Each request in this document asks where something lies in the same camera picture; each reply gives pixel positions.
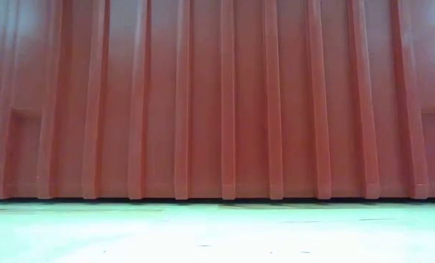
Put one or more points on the red ribbed plastic bin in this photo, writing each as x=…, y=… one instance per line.
x=217, y=109

